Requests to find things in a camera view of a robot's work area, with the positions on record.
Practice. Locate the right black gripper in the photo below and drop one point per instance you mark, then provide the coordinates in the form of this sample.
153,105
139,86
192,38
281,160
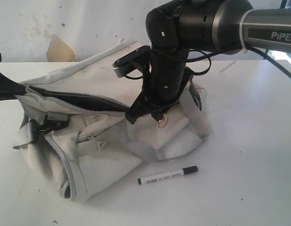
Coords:
162,84

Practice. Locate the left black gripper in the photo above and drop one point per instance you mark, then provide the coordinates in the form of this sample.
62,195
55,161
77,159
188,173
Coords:
10,89

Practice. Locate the black and white marker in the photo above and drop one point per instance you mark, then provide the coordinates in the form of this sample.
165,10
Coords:
168,175

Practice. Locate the white fabric duffel bag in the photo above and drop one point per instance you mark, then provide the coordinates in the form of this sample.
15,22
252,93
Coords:
75,135

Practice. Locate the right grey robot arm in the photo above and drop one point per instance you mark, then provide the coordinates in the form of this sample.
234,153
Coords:
212,26

